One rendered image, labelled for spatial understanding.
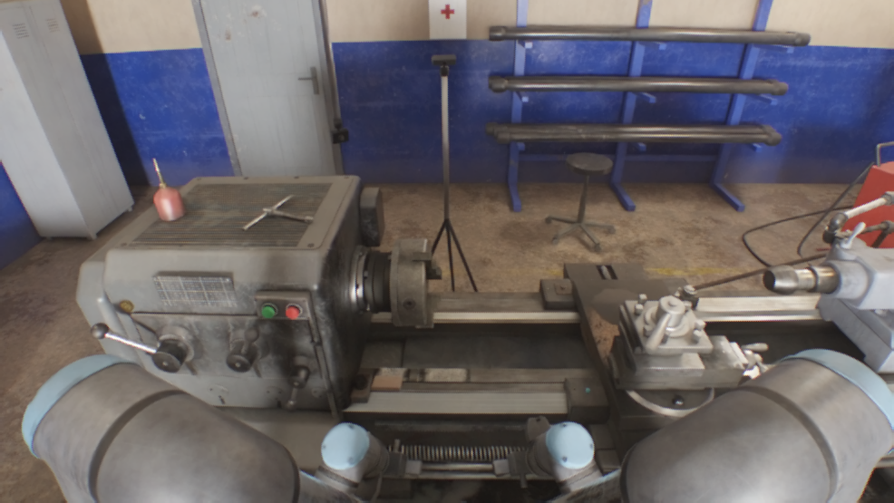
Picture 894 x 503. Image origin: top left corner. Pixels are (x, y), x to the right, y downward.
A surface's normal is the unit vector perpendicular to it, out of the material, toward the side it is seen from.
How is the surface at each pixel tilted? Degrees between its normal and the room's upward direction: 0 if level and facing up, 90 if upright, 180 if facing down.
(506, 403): 36
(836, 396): 13
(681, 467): 45
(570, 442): 19
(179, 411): 27
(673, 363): 0
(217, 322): 90
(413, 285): 57
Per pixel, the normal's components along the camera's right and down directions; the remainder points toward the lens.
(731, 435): -0.49, -0.70
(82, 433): -0.25, -0.43
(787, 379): -0.18, -0.97
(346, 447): -0.15, -0.66
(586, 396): -0.02, -0.86
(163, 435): 0.34, -0.72
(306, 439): -0.03, -0.47
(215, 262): -0.03, -0.25
